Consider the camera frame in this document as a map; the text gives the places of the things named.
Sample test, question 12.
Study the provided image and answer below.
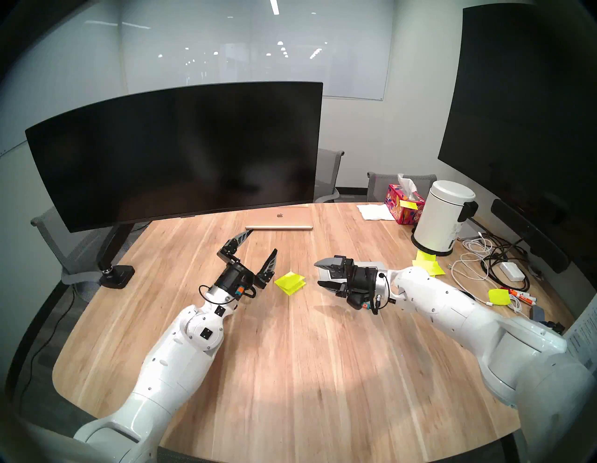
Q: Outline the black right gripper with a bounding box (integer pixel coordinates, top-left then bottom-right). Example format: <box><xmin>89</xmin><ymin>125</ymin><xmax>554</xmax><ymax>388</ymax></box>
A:
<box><xmin>313</xmin><ymin>255</ymin><xmax>391</xmax><ymax>309</ymax></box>

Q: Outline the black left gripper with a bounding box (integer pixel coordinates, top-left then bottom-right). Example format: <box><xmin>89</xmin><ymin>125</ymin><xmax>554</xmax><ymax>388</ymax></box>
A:
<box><xmin>214</xmin><ymin>228</ymin><xmax>279</xmax><ymax>300</ymax></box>

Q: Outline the yellow sticky note pad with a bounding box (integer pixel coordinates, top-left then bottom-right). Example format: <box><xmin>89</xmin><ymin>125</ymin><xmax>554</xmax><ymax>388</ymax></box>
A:
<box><xmin>274</xmin><ymin>271</ymin><xmax>307</xmax><ymax>295</ymax></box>

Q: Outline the loose yellow sticky note pile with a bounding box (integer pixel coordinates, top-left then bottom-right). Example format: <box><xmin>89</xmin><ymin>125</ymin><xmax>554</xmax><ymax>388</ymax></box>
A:
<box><xmin>412</xmin><ymin>251</ymin><xmax>446</xmax><ymax>278</ymax></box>

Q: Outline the curved black monitor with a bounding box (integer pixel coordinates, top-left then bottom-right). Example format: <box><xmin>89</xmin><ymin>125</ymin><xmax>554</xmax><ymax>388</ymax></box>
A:
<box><xmin>25</xmin><ymin>82</ymin><xmax>324</xmax><ymax>233</ymax></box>

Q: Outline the rose gold laptop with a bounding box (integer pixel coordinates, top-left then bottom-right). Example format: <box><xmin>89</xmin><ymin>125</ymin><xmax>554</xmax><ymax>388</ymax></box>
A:
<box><xmin>245</xmin><ymin>207</ymin><xmax>313</xmax><ymax>231</ymax></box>

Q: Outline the white paper napkin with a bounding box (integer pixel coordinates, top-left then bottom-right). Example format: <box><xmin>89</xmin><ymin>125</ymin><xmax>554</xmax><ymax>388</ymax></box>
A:
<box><xmin>357</xmin><ymin>203</ymin><xmax>396</xmax><ymax>221</ymax></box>

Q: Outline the colourful floral tissue box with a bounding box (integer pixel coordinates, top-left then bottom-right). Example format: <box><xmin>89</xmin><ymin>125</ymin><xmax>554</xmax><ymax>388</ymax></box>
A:
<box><xmin>384</xmin><ymin>184</ymin><xmax>426</xmax><ymax>225</ymax></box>

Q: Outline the grey mesh office chair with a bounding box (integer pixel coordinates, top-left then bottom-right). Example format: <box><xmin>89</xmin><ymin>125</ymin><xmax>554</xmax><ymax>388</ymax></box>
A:
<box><xmin>31</xmin><ymin>206</ymin><xmax>117</xmax><ymax>299</ymax></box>
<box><xmin>367</xmin><ymin>172</ymin><xmax>437</xmax><ymax>203</ymax></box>
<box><xmin>313</xmin><ymin>148</ymin><xmax>345</xmax><ymax>203</ymax></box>

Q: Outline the white cylindrical trash bin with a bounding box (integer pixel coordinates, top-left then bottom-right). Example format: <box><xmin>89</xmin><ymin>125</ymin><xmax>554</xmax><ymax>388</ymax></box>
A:
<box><xmin>411</xmin><ymin>180</ymin><xmax>479</xmax><ymax>256</ymax></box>

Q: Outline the white box device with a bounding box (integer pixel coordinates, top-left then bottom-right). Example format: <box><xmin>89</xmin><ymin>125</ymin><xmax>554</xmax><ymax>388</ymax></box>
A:
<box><xmin>456</xmin><ymin>218</ymin><xmax>486</xmax><ymax>241</ymax></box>

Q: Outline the black video sound bar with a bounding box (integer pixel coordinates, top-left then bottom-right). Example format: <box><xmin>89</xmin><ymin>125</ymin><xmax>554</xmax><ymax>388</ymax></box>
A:
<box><xmin>491</xmin><ymin>199</ymin><xmax>570</xmax><ymax>274</ymax></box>

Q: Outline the white printed paper sheet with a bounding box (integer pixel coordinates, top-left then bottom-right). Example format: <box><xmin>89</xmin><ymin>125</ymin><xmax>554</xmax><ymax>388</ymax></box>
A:
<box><xmin>562</xmin><ymin>296</ymin><xmax>597</xmax><ymax>369</ymax></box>

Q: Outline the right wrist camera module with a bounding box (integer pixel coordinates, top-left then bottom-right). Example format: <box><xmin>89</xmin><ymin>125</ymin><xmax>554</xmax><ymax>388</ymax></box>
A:
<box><xmin>347</xmin><ymin>295</ymin><xmax>381</xmax><ymax>316</ymax></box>

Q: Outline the long white cable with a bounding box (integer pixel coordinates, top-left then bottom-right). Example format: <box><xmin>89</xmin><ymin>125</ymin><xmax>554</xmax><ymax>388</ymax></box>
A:
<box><xmin>448</xmin><ymin>256</ymin><xmax>532</xmax><ymax>318</ymax></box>

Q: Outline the white coiled cable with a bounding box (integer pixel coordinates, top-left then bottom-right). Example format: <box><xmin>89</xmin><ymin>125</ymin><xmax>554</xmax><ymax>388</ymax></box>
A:
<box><xmin>459</xmin><ymin>236</ymin><xmax>496</xmax><ymax>257</ymax></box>

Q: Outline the black floor cable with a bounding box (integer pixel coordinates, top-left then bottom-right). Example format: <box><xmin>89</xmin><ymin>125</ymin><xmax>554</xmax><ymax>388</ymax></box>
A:
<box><xmin>14</xmin><ymin>290</ymin><xmax>76</xmax><ymax>411</ymax></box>

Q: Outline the glass wall whiteboard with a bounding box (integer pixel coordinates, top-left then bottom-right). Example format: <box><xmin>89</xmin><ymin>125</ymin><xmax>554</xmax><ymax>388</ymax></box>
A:
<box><xmin>120</xmin><ymin>0</ymin><xmax>395</xmax><ymax>101</ymax></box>

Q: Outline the large black wall television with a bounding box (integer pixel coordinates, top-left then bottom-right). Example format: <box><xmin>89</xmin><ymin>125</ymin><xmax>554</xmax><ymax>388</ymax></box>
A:
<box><xmin>437</xmin><ymin>2</ymin><xmax>597</xmax><ymax>262</ymax></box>

